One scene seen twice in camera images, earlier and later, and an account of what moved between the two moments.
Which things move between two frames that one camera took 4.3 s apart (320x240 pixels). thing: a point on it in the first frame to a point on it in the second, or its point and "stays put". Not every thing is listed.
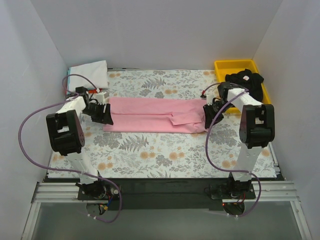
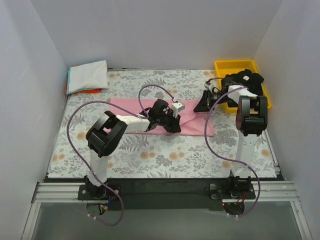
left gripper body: [100, 113] to [172, 122]
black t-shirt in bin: [252, 81] stays put
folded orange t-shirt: [92, 91] stays put
